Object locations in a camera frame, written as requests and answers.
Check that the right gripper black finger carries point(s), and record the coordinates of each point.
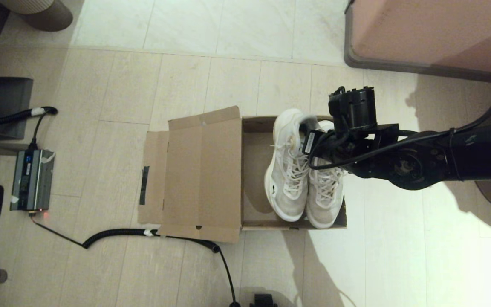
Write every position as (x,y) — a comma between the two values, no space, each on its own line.
(313,143)

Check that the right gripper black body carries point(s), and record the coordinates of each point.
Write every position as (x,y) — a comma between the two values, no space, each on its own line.
(352,115)

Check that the white lace-up sneaker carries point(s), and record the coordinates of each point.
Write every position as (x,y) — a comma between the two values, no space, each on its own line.
(290,179)
(326,200)

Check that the brown cardboard shoe box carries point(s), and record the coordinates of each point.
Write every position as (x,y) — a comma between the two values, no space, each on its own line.
(194,179)

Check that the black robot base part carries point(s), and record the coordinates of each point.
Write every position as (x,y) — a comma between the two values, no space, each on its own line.
(263,300)

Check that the dark square furniture base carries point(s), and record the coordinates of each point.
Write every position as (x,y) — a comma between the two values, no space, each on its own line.
(7,97)

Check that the grey metal power unit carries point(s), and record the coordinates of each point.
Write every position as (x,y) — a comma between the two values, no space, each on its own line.
(31,181)

